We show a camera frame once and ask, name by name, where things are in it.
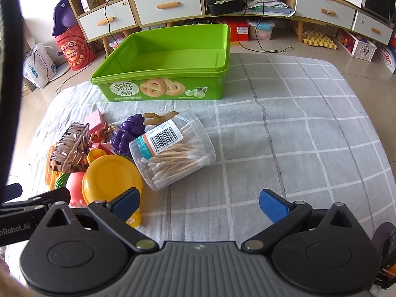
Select purple toy grapes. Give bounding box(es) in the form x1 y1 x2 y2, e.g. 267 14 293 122
111 114 146 157

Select black cable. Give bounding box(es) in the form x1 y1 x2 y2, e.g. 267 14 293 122
241 0 294 53
103 0 120 50

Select pile of folded cloths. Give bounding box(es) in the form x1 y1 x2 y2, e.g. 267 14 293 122
246 0 296 17

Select yellow egg carton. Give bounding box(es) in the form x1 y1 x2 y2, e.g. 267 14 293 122
303 34 338 50

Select pink toy pig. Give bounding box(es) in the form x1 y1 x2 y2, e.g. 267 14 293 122
66 172 89 208

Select black case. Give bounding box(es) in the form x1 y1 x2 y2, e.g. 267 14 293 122
204 0 245 16

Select clear storage box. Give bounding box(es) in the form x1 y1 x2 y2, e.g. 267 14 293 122
247 19 276 41

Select clear cotton swab jar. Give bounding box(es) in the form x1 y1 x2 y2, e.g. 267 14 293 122
128 110 216 191

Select pink rectangular block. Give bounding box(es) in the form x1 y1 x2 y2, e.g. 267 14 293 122
83 110 105 133

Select person's left forearm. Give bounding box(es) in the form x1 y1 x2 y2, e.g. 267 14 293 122
0 258 30 297

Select grey checked cloth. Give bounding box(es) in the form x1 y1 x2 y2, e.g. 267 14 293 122
6 52 396 297

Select wooden cabinet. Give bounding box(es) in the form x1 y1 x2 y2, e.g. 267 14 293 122
59 0 396 56

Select green plastic box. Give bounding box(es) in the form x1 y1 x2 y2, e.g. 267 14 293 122
90 23 231 102

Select dark round object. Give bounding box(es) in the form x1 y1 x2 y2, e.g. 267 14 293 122
371 222 396 285

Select white printed box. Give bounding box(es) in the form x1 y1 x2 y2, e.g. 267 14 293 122
336 29 378 62

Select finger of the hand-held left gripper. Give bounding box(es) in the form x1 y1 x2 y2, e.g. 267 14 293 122
0 187 72 220

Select white shopping bag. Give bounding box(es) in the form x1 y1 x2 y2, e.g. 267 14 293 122
23 43 58 90

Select brown hair claw clip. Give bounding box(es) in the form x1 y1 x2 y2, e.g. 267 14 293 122
49 123 91 173

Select red printed bucket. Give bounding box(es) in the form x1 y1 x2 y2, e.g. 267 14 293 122
55 25 96 72

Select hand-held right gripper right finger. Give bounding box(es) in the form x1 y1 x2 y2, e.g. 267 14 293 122
241 189 366 252

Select orange toy slices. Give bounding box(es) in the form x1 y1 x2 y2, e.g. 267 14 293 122
45 144 62 191

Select white drawer orange handle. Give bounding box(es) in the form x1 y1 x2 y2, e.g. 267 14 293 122
79 0 137 41
295 0 356 25
352 12 393 45
133 0 203 27

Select red printed box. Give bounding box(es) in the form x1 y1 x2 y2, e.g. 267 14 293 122
376 45 396 74

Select amber rubber hand toy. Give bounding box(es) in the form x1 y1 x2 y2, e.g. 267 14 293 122
143 111 180 127

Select yellow toy plate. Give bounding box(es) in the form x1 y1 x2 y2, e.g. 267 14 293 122
81 154 143 206

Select orange cartoon figurine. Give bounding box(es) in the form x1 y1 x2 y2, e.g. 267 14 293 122
90 123 120 143

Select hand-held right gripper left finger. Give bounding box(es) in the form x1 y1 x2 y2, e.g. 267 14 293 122
36 187 161 252

